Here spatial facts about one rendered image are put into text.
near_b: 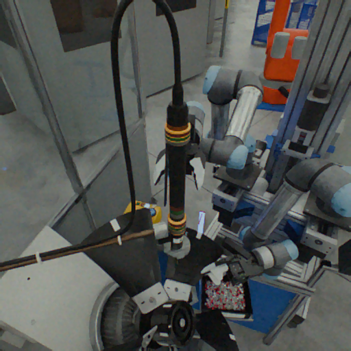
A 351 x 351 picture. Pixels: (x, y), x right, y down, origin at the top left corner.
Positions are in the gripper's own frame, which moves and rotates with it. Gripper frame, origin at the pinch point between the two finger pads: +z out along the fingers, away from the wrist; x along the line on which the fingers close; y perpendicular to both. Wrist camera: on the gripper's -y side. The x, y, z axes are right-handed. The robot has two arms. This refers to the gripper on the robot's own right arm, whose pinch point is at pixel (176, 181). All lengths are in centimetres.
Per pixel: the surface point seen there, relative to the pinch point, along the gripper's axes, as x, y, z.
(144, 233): 6.4, 11.5, 6.2
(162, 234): 2.4, 11.9, 5.5
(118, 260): 16.6, 31.2, 3.3
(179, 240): -1.5, 16.0, 4.0
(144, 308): 7.9, 43.2, 11.0
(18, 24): 61, -16, -51
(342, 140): -116, 87, -159
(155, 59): 91, 106, -382
